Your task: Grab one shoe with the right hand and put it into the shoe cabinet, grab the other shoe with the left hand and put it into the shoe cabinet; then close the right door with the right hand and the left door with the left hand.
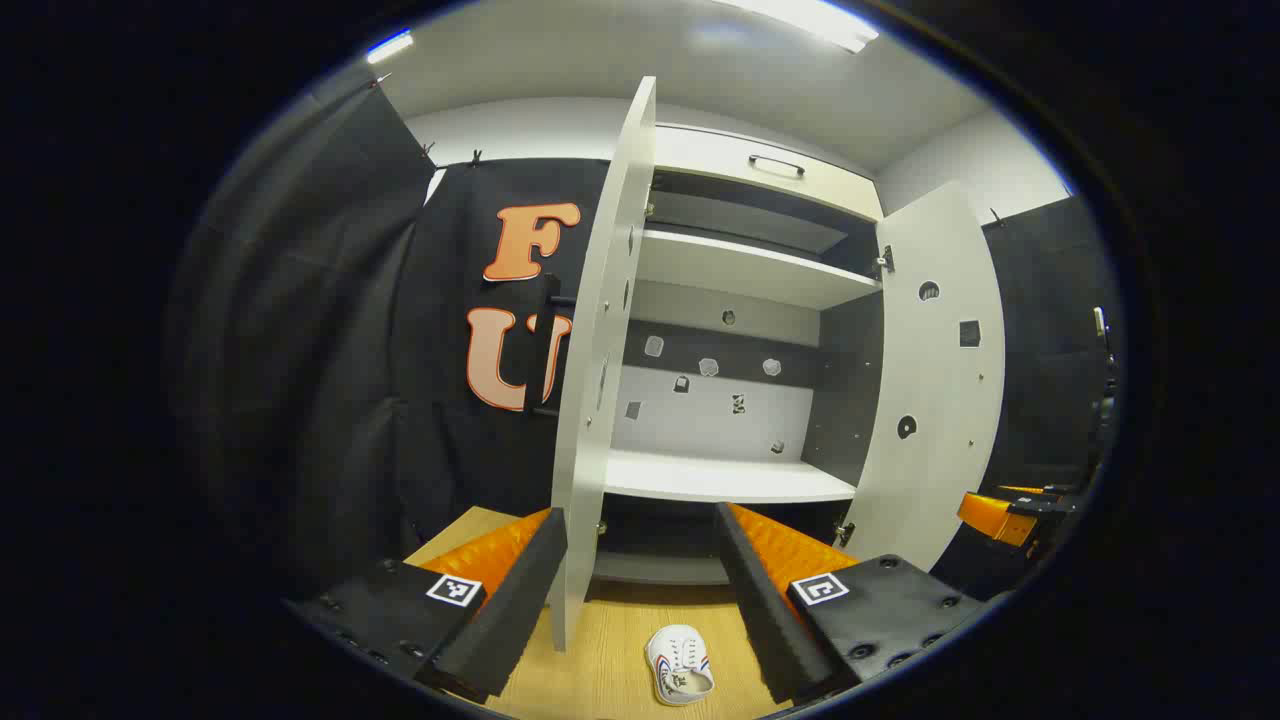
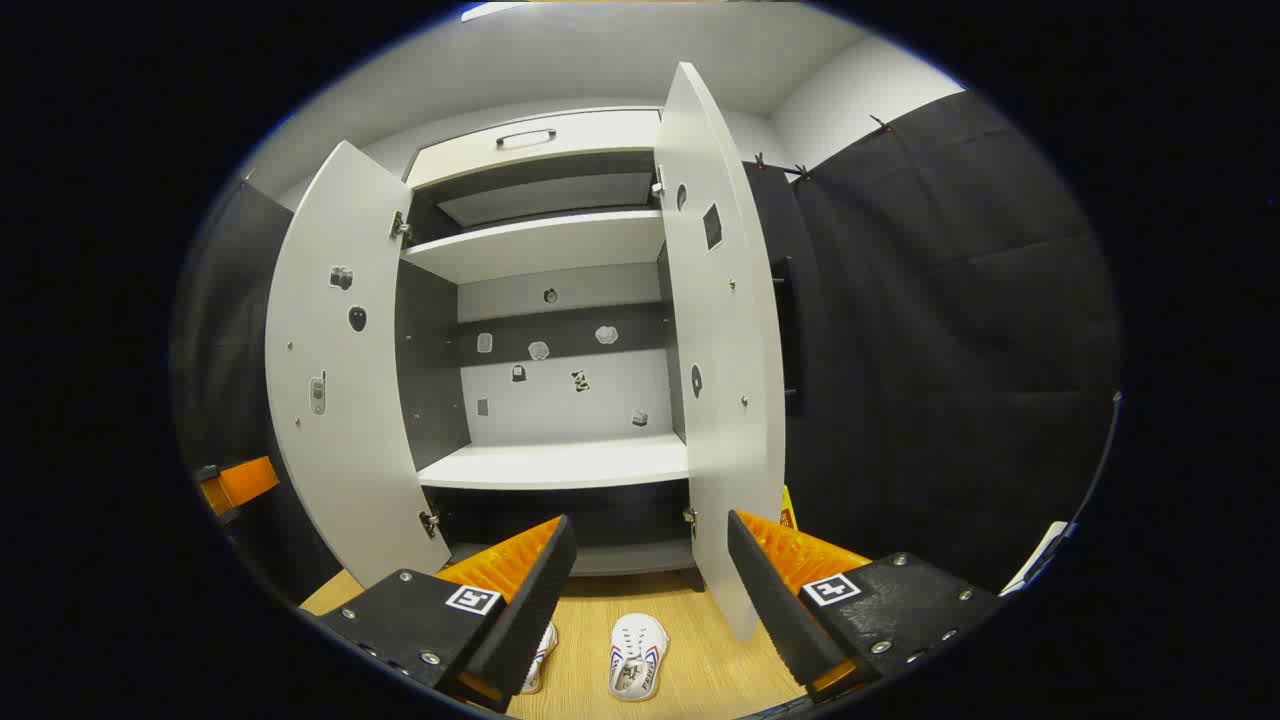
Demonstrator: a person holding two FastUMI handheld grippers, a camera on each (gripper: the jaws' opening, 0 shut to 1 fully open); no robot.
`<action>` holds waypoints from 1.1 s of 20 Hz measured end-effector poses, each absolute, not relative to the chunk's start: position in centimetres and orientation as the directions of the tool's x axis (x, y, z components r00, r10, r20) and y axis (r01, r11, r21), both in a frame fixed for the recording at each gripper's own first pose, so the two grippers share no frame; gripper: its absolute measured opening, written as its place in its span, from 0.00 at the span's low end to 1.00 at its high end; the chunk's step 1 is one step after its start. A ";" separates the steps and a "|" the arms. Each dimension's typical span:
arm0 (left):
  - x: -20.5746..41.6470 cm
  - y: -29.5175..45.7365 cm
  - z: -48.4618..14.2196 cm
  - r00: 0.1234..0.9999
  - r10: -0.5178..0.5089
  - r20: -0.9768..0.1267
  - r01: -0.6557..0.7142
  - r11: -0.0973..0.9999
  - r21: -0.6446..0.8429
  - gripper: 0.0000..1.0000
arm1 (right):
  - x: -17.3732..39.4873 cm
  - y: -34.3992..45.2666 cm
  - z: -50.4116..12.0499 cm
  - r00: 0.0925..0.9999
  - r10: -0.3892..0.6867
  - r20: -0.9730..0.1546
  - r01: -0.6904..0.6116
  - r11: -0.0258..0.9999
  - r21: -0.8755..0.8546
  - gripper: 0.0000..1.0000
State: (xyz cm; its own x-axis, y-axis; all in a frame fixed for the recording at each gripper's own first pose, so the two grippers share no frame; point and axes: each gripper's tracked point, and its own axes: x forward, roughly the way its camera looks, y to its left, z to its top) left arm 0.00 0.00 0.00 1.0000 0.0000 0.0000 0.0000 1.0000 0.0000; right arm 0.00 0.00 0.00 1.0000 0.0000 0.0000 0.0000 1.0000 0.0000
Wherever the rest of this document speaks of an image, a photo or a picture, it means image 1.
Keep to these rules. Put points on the white striped shoe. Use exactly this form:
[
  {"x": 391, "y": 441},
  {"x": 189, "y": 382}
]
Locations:
[{"x": 675, "y": 660}]

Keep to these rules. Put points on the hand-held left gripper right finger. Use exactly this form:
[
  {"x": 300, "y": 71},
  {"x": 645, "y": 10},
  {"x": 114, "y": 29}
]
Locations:
[{"x": 755, "y": 610}]

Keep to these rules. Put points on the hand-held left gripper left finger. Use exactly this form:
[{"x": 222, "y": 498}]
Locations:
[{"x": 510, "y": 610}]

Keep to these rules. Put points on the white shoe cabinet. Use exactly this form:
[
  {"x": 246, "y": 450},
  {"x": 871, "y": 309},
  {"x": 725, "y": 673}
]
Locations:
[{"x": 720, "y": 475}]

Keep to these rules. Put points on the black backdrop cloth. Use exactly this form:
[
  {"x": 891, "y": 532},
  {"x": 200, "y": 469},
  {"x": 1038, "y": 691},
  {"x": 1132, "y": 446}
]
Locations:
[{"x": 350, "y": 350}]

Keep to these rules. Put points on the white cabinet drawer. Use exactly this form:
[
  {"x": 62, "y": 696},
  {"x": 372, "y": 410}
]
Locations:
[{"x": 700, "y": 155}]

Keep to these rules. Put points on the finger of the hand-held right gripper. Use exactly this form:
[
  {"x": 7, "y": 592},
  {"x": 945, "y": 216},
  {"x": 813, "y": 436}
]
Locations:
[{"x": 990, "y": 515}]

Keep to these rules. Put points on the white cabinet door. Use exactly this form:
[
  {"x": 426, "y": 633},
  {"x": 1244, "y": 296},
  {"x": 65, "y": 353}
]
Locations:
[
  {"x": 600, "y": 350},
  {"x": 940, "y": 380}
]

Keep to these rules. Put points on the long ceiling light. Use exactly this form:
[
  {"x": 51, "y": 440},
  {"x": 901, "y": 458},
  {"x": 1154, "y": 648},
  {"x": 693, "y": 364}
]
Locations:
[{"x": 820, "y": 22}]

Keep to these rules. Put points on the small ceiling light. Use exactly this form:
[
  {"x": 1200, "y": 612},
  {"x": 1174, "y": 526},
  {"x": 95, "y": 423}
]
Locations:
[{"x": 390, "y": 46}]

